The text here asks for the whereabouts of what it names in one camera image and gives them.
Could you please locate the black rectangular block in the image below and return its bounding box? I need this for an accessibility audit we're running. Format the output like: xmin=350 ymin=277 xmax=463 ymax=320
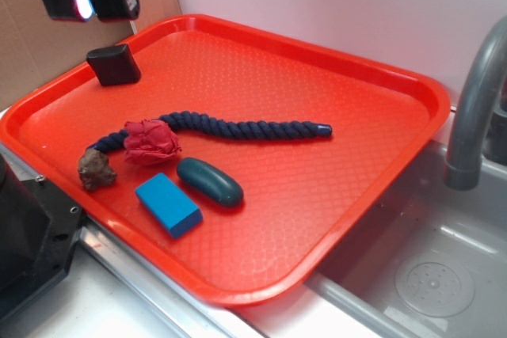
xmin=86 ymin=44 xmax=142 ymax=86

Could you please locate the blue rectangular block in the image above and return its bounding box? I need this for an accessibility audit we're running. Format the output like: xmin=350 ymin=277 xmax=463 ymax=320
xmin=135 ymin=173 xmax=204 ymax=239

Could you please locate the grey plastic sink basin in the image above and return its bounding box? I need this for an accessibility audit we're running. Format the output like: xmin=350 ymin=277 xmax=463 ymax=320
xmin=237 ymin=106 xmax=507 ymax=338

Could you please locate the red plastic tray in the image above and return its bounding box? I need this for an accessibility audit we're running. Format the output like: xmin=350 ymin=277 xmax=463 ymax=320
xmin=1 ymin=15 xmax=451 ymax=306

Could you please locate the brown cardboard panel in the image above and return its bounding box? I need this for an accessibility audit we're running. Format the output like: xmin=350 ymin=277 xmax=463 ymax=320
xmin=1 ymin=0 xmax=181 ymax=109

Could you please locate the dark blue twisted rope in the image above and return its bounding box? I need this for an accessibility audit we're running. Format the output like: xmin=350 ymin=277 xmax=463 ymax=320
xmin=86 ymin=112 xmax=333 ymax=154

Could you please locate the grey faucet spout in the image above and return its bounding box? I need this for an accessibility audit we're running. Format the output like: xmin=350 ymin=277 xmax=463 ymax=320
xmin=444 ymin=17 xmax=506 ymax=191

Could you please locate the dark green oval soap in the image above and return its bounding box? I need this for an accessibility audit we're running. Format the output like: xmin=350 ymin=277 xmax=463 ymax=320
xmin=177 ymin=158 xmax=244 ymax=208

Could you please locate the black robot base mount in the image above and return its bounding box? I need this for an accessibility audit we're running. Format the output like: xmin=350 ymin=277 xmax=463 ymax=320
xmin=1 ymin=158 xmax=85 ymax=322

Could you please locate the brown rock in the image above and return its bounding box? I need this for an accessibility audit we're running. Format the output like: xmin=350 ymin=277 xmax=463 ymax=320
xmin=78 ymin=148 xmax=117 ymax=192

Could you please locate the crumpled red cloth ball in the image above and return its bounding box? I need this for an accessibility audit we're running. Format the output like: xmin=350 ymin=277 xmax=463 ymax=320
xmin=124 ymin=120 xmax=181 ymax=166

